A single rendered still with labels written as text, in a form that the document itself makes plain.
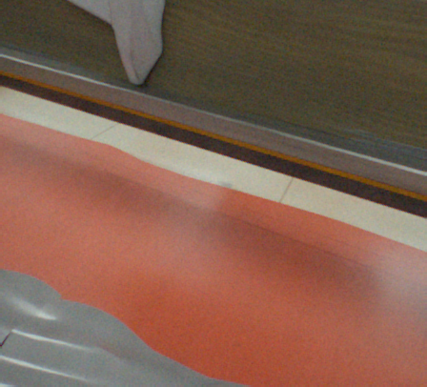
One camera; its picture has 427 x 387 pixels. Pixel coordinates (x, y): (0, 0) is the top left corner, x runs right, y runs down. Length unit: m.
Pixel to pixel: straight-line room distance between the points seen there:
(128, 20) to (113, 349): 0.14
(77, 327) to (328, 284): 0.13
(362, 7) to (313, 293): 0.14
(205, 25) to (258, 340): 0.15
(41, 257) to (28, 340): 0.06
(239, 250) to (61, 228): 0.11
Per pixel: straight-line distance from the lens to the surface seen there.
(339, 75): 0.18
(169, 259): 0.23
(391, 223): 0.30
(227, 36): 0.19
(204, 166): 0.31
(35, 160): 0.32
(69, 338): 0.19
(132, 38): 0.19
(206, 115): 0.19
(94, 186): 0.29
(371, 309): 0.23
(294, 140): 0.18
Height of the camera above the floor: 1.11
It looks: 31 degrees down
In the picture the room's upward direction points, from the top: 7 degrees clockwise
